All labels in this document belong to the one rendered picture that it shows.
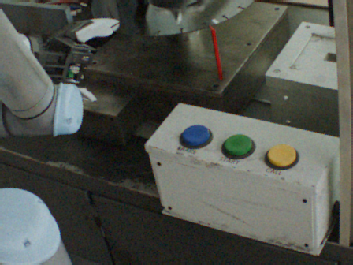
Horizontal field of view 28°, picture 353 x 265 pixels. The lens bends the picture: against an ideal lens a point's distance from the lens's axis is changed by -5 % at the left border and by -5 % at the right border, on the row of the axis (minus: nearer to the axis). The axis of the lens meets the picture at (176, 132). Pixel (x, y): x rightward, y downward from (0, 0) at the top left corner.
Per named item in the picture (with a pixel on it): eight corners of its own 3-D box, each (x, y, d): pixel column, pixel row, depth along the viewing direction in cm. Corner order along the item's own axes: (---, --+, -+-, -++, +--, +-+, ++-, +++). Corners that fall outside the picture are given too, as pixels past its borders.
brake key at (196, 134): (215, 137, 109) (213, 127, 108) (202, 154, 107) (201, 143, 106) (191, 132, 111) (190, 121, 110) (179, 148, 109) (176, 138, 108)
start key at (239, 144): (257, 147, 106) (255, 136, 105) (245, 164, 104) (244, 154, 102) (232, 141, 108) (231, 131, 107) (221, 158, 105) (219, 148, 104)
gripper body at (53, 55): (87, 90, 122) (30, 87, 114) (61, 73, 128) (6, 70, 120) (99, 47, 120) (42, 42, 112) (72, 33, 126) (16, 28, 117)
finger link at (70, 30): (98, 36, 127) (60, 61, 123) (93, 34, 128) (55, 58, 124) (92, 15, 124) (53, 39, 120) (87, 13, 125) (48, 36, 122)
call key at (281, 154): (300, 157, 103) (299, 147, 102) (289, 175, 100) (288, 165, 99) (275, 151, 105) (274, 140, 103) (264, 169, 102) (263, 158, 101)
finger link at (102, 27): (133, 29, 126) (92, 55, 122) (113, 20, 130) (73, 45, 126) (129, 15, 124) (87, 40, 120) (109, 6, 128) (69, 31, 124)
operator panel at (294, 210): (343, 208, 112) (343, 137, 103) (317, 257, 105) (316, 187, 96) (192, 171, 125) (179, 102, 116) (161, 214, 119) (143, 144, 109)
